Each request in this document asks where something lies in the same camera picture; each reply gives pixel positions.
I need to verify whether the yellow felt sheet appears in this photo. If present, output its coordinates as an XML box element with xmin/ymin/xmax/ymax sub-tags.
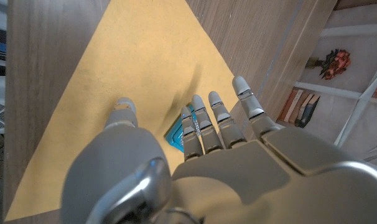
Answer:
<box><xmin>4</xmin><ymin>0</ymin><xmax>239</xmax><ymax>222</ymax></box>

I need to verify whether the grey tape outline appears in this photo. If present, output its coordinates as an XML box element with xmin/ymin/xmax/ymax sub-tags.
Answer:
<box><xmin>256</xmin><ymin>0</ymin><xmax>304</xmax><ymax>97</ymax></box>

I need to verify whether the printed bookshelf backdrop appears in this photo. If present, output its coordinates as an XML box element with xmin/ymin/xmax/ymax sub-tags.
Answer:
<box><xmin>277</xmin><ymin>0</ymin><xmax>377</xmax><ymax>170</ymax></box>

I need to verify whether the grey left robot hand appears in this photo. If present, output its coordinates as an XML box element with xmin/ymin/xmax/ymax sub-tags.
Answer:
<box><xmin>60</xmin><ymin>75</ymin><xmax>377</xmax><ymax>224</ymax></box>

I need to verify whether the blue sponge-like object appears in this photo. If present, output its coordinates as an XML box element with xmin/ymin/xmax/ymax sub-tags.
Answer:
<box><xmin>165</xmin><ymin>104</ymin><xmax>197</xmax><ymax>153</ymax></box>

